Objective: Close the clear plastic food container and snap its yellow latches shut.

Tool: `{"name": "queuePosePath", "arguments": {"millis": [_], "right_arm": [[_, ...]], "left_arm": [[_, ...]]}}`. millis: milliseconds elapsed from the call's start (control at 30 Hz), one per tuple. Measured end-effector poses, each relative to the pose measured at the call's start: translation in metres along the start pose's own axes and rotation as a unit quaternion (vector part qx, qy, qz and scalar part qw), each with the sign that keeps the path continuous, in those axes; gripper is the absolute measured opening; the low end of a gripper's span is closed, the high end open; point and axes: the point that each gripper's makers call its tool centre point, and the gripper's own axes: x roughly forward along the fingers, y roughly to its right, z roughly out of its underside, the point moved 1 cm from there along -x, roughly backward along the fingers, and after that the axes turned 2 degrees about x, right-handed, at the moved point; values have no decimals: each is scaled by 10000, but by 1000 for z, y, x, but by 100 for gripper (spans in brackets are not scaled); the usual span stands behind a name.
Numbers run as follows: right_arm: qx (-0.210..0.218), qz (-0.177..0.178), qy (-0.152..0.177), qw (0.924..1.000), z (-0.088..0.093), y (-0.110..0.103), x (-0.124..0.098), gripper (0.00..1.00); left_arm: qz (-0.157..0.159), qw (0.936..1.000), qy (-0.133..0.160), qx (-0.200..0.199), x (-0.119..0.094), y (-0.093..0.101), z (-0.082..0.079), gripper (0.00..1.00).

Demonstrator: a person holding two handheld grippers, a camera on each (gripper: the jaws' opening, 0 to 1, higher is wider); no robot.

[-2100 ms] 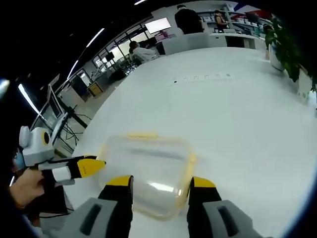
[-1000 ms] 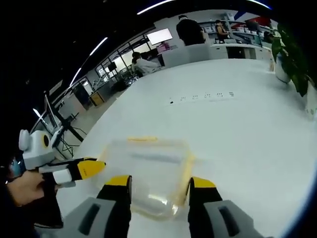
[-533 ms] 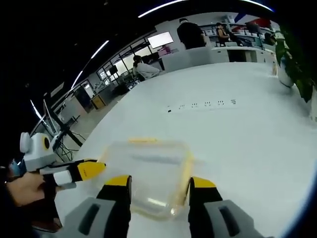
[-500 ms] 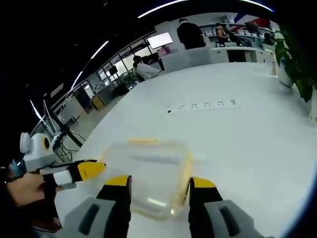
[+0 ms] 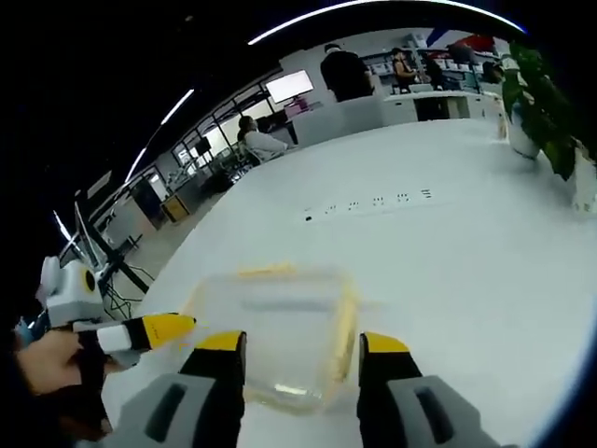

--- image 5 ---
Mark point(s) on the white plant pot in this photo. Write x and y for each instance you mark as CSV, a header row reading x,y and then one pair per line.
x,y
585,182
523,137

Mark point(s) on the black tripod stand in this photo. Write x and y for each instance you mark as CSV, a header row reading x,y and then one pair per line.
x,y
116,261

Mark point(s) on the green potted plant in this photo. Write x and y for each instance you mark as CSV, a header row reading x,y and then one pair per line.
x,y
541,102

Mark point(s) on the person's left hand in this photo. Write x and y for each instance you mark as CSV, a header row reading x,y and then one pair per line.
x,y
51,364

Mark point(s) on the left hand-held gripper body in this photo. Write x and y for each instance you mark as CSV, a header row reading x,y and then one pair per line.
x,y
72,289

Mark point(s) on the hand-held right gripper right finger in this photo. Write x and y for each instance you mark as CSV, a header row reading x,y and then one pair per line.
x,y
401,401

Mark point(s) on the short ceiling light strip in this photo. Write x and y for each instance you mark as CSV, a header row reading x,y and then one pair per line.
x,y
177,106

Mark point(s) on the clear plastic box yellow trim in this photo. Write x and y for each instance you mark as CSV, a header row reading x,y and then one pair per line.
x,y
280,336

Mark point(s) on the white counter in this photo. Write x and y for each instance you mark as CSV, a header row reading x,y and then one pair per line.
x,y
438,102

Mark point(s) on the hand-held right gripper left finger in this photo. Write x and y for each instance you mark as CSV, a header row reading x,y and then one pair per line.
x,y
196,401

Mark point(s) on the long curved ceiling light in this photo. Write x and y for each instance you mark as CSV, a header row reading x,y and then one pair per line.
x,y
373,16

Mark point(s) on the table power socket strip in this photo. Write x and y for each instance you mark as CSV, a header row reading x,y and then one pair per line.
x,y
373,203

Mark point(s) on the bright wall screen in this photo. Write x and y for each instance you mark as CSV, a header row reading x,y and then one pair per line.
x,y
290,87

